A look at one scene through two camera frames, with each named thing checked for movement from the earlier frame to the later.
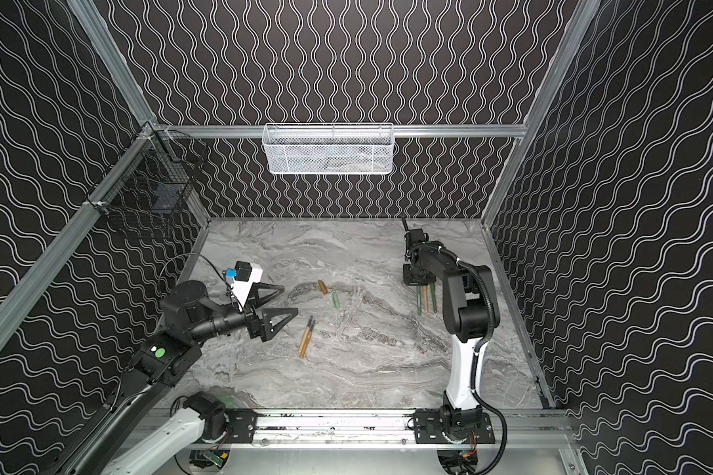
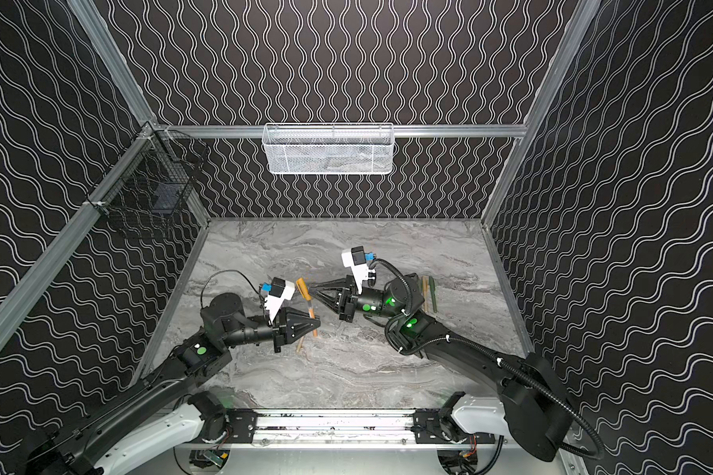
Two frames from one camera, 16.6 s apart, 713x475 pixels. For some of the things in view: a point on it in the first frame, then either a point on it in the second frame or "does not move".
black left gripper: [255, 320] to [279, 333]
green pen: [434, 296] does not move
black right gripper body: [419, 276] to [344, 301]
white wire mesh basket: [328, 148] does not move
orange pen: [305, 336] to [305, 292]
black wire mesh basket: [154, 179] does not move
